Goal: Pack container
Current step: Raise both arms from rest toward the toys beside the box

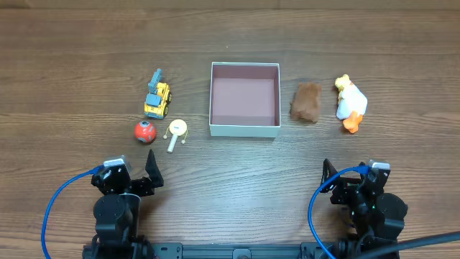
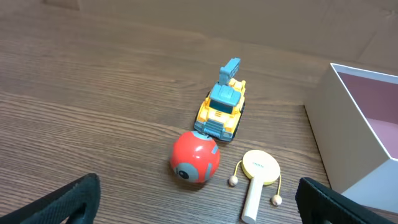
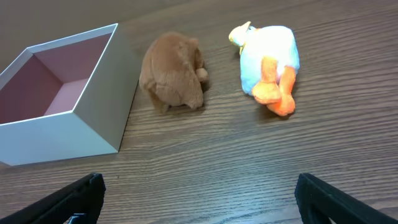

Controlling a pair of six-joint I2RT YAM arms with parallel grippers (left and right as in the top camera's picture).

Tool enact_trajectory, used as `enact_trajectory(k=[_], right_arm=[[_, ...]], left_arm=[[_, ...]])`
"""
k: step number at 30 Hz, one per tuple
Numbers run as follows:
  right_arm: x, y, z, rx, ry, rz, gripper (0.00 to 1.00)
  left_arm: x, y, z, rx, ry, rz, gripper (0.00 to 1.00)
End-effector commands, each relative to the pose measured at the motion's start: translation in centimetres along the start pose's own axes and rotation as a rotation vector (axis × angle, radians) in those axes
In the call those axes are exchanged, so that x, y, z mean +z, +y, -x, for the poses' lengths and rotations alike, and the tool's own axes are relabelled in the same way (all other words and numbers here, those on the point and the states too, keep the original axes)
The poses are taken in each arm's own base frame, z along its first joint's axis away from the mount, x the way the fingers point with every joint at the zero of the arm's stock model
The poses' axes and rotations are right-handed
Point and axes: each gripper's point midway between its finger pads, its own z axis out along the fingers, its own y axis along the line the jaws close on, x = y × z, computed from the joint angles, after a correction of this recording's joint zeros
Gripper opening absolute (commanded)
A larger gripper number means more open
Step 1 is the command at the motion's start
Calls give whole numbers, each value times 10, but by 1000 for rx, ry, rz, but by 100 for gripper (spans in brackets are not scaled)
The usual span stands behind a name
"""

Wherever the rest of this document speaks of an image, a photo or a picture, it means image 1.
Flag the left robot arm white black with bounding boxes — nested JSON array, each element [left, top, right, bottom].
[[82, 151, 164, 259]]

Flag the blue cable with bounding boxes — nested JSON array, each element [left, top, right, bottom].
[[40, 164, 106, 259], [307, 165, 371, 259]]

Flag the yellow wooden rattle drum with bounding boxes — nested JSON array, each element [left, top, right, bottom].
[[162, 119, 188, 153]]

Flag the black mounting rail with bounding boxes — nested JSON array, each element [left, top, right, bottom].
[[152, 242, 328, 259]]

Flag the white yellow plush duck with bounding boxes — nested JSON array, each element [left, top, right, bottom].
[[335, 74, 368, 134]]

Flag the white cardboard box pink inside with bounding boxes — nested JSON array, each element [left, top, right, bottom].
[[208, 62, 281, 138]]

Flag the brown plush toy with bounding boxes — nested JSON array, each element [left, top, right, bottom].
[[290, 81, 322, 123]]

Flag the blue right cable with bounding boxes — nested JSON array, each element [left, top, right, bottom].
[[307, 165, 371, 259]]

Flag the blue left cable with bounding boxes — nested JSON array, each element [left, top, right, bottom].
[[40, 164, 106, 259]]

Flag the black cable bottom right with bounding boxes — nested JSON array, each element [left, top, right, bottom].
[[350, 230, 460, 259]]

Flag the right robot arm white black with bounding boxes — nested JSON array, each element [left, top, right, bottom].
[[321, 160, 408, 258]]

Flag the red orange toy ball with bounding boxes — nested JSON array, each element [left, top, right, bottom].
[[134, 121, 157, 143]]

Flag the yellow toy construction truck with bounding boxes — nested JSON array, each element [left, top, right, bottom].
[[144, 68, 173, 119]]

